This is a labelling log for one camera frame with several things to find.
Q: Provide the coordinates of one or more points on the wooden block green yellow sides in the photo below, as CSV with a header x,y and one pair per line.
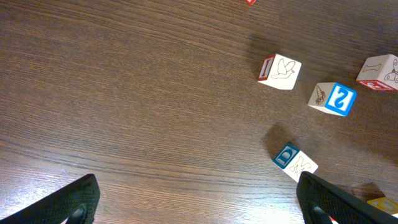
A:
x,y
385,204

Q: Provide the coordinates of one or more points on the wooden block blue number 2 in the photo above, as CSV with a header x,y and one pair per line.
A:
x,y
332,98

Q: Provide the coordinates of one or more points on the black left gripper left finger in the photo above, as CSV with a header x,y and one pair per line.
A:
x,y
74,203

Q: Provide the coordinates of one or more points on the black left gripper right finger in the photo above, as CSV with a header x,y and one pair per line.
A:
x,y
322,202

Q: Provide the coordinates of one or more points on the wooden block dove picture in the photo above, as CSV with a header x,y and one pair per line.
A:
x,y
279,72

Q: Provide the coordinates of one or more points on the wooden block red far corner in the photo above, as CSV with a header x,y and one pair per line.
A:
x,y
251,2

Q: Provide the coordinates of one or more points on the wooden block letter M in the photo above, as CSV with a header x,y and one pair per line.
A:
x,y
293,162

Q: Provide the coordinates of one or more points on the wooden block butterfly picture red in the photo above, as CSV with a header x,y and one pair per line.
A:
x,y
379,73

